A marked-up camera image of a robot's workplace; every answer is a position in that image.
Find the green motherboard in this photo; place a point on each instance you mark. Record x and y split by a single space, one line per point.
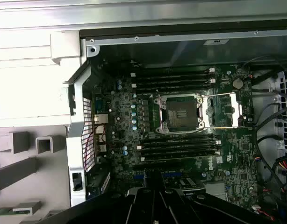
227 144

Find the silver coin battery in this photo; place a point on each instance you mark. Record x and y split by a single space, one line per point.
238 83

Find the grey parts rack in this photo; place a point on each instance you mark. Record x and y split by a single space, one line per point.
22 172

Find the open grey PC case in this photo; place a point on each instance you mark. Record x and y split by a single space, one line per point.
157 53

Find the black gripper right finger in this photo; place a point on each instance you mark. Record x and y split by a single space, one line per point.
171 210

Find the CPU socket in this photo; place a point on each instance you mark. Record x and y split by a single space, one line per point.
181 114

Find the black RAM slot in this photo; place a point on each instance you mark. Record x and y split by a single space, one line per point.
178 140
178 151
176 70
178 158
178 146
176 86
176 81
176 75

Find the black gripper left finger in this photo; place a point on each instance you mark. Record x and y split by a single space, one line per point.
143 205

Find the thin metal locking lever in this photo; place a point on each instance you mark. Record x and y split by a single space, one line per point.
158 93

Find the green RAM stick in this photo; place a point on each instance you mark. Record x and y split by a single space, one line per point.
3 212

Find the silver chipset heatsink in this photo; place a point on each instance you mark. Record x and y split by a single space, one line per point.
214 187

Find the metal socket cover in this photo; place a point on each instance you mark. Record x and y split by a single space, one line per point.
235 109

